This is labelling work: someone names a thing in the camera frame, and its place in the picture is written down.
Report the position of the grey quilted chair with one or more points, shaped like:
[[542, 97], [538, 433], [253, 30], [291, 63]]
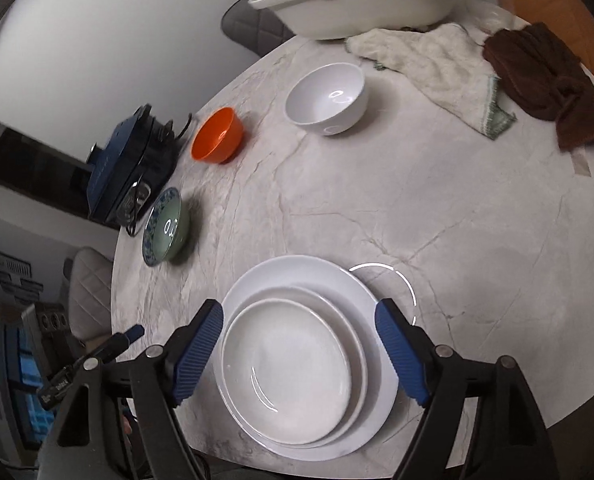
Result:
[[89, 285], [257, 25]]

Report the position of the beige tape strip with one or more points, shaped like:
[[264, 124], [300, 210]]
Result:
[[582, 165]]

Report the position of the white towel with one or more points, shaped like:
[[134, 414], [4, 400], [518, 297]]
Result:
[[442, 70]]

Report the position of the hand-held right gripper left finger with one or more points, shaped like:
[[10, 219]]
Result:
[[197, 355]]

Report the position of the dark doorway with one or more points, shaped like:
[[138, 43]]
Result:
[[27, 170]]

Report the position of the large white plate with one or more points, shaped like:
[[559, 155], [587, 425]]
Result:
[[287, 270]]

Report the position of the blue patterned green bowl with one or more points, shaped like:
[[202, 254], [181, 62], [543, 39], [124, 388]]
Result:
[[164, 225]]

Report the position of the window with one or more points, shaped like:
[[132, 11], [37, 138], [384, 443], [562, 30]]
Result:
[[24, 385]]

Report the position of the clear wine glass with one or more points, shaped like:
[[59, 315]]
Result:
[[487, 5]]

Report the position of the brown cloth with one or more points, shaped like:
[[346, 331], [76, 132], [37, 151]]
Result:
[[542, 75]]

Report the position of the small white plate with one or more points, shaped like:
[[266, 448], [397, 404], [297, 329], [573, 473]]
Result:
[[287, 360]]

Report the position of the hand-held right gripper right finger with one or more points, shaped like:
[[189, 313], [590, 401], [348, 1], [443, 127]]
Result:
[[402, 355]]

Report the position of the white bowl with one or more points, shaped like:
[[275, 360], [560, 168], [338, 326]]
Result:
[[322, 95]]

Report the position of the navy blue electric hot pot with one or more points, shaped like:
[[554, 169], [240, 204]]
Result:
[[112, 160]]

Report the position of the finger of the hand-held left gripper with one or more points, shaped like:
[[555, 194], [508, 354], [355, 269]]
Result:
[[124, 338]]

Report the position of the medium white plate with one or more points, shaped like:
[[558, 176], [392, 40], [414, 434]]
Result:
[[351, 330]]

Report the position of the orange bowl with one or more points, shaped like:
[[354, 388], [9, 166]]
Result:
[[217, 135]]

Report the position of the wall picture frames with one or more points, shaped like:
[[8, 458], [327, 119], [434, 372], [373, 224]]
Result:
[[12, 275]]

